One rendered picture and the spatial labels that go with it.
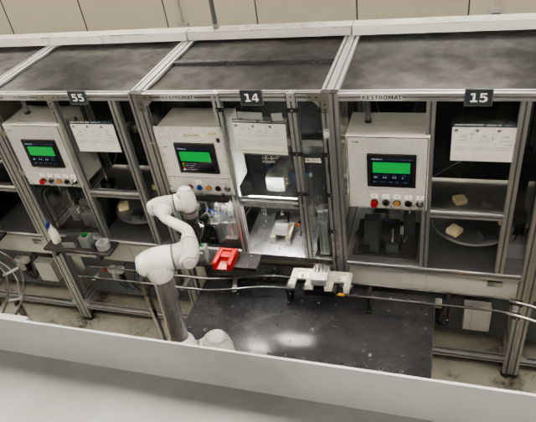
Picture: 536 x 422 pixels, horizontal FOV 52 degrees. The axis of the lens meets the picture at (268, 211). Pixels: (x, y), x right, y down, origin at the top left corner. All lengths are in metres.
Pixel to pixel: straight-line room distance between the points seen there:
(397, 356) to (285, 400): 2.68
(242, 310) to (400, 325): 0.98
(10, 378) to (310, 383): 0.33
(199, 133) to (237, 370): 2.62
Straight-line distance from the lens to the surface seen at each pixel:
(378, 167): 2.92
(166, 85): 3.24
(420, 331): 3.34
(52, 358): 0.67
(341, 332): 3.32
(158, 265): 2.78
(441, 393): 0.51
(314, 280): 3.29
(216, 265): 3.47
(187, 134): 3.15
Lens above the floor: 3.21
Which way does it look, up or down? 36 degrees down
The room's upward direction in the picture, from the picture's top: 9 degrees counter-clockwise
